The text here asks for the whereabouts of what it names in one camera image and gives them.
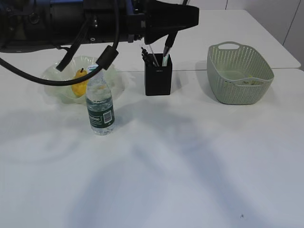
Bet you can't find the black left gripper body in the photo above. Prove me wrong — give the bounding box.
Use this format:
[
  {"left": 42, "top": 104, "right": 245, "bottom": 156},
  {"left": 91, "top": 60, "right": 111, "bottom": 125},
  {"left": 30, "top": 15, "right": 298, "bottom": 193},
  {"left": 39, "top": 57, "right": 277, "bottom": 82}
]
[{"left": 83, "top": 0, "right": 146, "bottom": 43}]

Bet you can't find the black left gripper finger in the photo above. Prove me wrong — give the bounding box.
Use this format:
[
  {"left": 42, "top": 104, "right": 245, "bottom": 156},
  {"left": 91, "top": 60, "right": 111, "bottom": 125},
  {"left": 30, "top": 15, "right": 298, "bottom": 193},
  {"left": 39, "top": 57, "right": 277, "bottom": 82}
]
[{"left": 143, "top": 0, "right": 200, "bottom": 45}]

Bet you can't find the black pen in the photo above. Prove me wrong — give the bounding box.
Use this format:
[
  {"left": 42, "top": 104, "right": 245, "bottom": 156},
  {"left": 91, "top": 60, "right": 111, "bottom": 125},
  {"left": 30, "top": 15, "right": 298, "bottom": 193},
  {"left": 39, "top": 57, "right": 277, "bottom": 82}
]
[
  {"left": 163, "top": 31, "right": 178, "bottom": 57},
  {"left": 141, "top": 47, "right": 159, "bottom": 67},
  {"left": 142, "top": 53, "right": 157, "bottom": 67}
]

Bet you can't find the clear plastic ruler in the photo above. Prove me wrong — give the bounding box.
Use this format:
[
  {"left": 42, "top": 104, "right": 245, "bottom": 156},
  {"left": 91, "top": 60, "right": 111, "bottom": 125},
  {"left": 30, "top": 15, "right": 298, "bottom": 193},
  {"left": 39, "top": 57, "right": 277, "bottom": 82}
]
[{"left": 140, "top": 42, "right": 160, "bottom": 67}]

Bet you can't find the teal utility knife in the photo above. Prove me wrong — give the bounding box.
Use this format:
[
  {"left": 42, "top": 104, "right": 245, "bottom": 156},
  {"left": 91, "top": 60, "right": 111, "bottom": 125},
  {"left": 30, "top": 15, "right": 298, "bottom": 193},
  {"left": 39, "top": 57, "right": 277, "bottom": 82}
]
[{"left": 162, "top": 54, "right": 169, "bottom": 67}]

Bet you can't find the yellow pear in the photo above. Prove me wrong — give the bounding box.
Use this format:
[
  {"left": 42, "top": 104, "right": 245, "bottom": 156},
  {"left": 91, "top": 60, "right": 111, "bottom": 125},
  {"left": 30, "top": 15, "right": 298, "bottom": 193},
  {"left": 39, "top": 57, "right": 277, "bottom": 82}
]
[{"left": 71, "top": 68, "right": 88, "bottom": 97}]

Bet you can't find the clear water bottle green label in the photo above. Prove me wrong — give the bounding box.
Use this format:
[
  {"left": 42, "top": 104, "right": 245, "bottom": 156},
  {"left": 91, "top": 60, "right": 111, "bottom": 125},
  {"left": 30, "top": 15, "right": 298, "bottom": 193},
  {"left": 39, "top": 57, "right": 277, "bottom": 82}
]
[{"left": 85, "top": 71, "right": 115, "bottom": 135}]

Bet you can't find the yellow white waste paper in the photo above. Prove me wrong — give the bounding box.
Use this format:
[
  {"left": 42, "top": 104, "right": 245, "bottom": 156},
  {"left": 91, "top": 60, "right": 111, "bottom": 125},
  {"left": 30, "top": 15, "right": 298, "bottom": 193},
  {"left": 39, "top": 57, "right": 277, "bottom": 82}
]
[{"left": 242, "top": 76, "right": 263, "bottom": 86}]

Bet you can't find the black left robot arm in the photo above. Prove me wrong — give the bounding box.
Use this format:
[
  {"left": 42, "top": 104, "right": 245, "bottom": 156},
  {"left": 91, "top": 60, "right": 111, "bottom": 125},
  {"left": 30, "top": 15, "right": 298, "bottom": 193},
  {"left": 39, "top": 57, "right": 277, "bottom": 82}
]
[{"left": 0, "top": 0, "right": 200, "bottom": 53}]

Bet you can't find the black square pen holder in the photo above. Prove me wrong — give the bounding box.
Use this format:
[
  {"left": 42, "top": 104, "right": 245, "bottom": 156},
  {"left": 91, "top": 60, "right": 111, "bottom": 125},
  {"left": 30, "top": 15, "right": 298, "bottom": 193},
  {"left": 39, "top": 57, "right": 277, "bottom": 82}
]
[{"left": 144, "top": 53, "right": 172, "bottom": 96}]

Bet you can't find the pale green wavy glass plate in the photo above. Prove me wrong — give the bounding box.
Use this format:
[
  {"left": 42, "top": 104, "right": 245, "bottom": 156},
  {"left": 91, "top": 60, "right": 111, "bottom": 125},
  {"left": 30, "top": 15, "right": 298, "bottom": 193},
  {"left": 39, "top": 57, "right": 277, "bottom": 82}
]
[{"left": 42, "top": 56, "right": 126, "bottom": 104}]

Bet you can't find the green plastic woven basket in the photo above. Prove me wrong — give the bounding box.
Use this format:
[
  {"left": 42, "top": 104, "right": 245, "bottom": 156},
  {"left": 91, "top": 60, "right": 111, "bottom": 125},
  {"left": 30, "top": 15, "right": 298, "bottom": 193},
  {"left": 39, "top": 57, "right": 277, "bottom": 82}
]
[{"left": 207, "top": 41, "right": 274, "bottom": 105}]

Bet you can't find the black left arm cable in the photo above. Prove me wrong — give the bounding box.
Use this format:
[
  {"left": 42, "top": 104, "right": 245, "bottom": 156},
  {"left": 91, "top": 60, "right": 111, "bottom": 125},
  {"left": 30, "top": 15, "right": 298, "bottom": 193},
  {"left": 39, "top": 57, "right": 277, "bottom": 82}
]
[{"left": 0, "top": 0, "right": 121, "bottom": 86}]

